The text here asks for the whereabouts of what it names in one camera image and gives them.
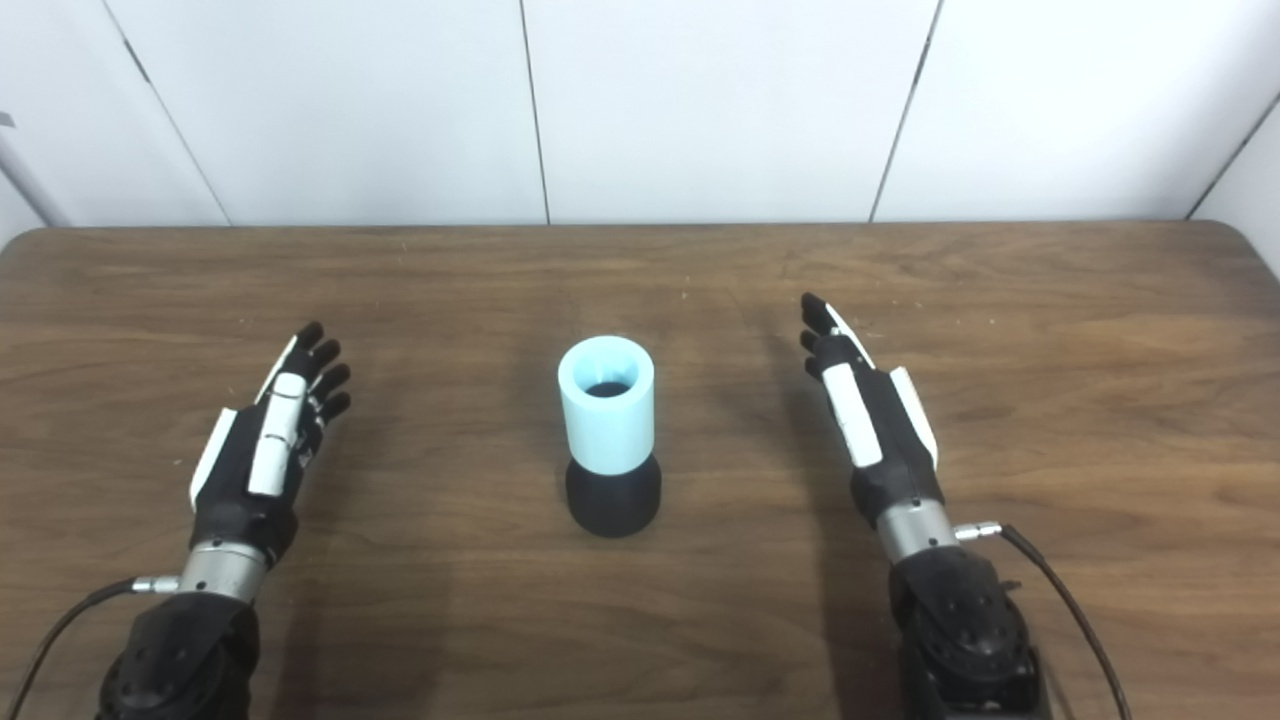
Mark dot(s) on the white and black right hand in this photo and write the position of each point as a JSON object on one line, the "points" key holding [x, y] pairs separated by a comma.
{"points": [[890, 450]]}

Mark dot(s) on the white and black left hand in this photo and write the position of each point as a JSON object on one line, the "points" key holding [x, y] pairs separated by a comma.
{"points": [[245, 480]]}

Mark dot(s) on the black flared nozzle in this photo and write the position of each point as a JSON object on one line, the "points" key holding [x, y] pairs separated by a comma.
{"points": [[613, 500]]}

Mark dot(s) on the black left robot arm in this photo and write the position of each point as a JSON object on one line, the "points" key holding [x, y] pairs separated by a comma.
{"points": [[185, 650]]}

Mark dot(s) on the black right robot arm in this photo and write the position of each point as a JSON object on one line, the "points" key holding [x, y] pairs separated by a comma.
{"points": [[955, 620]]}

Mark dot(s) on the white wall corner trim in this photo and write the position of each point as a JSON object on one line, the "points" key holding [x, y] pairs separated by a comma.
{"points": [[35, 190]]}

